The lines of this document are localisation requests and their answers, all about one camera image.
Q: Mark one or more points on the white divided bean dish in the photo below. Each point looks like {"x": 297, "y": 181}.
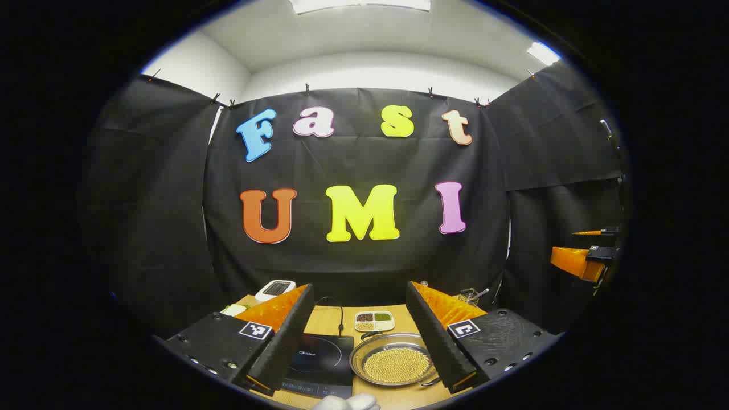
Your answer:
{"x": 374, "y": 322}

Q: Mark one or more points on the pile of soybeans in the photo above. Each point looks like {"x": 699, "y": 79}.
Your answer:
{"x": 396, "y": 364}

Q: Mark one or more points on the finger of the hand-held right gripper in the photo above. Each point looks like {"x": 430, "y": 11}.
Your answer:
{"x": 586, "y": 232}
{"x": 575, "y": 261}

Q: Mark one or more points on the stainless steel pot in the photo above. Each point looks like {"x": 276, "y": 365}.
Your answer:
{"x": 364, "y": 352}

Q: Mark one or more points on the white toaster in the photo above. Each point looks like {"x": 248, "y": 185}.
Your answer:
{"x": 275, "y": 289}

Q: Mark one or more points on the ceiling light panel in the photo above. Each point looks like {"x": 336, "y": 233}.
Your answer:
{"x": 544, "y": 52}
{"x": 359, "y": 4}

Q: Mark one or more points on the sandwich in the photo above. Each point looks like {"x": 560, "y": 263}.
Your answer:
{"x": 234, "y": 309}

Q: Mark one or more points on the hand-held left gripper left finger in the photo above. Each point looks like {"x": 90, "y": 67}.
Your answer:
{"x": 287, "y": 336}

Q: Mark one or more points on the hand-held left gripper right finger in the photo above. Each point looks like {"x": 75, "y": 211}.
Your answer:
{"x": 435, "y": 341}

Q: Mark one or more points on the black induction cooktop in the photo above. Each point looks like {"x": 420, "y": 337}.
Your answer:
{"x": 319, "y": 364}

